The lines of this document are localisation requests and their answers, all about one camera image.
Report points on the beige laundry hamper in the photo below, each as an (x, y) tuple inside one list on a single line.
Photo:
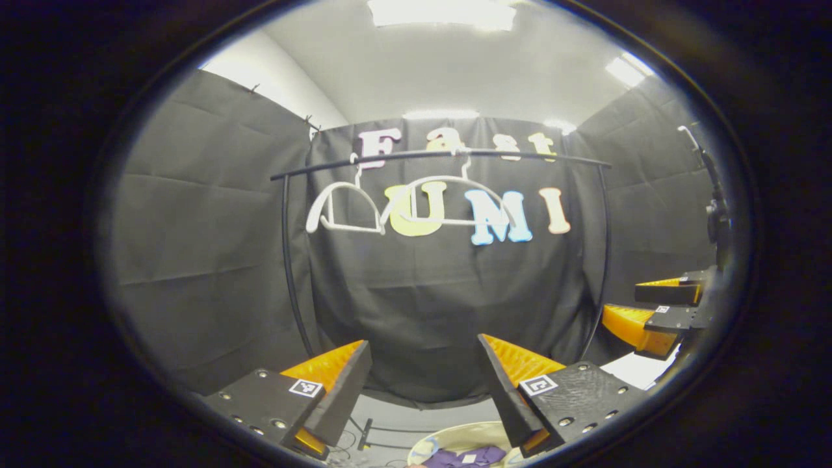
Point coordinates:
[(455, 434)]

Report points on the black tripod stand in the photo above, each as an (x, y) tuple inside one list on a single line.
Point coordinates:
[(718, 227)]

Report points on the black metal clothes rack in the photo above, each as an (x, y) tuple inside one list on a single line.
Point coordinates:
[(390, 156)]

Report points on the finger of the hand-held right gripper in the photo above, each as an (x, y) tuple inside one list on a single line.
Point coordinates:
[(669, 294), (676, 318)]

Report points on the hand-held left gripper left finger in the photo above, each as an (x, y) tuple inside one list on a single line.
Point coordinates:
[(346, 390)]

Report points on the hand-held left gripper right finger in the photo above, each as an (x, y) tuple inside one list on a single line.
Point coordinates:
[(499, 390)]

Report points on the large ceiling light panel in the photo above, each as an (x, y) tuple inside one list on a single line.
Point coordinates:
[(442, 14)]

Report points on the white plastic hanger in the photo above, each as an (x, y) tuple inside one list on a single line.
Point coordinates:
[(314, 211), (448, 178)]

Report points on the purple ribbed jacket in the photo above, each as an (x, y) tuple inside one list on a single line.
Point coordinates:
[(481, 455)]

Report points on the black backdrop cloth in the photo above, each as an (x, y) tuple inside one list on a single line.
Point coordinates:
[(195, 260)]

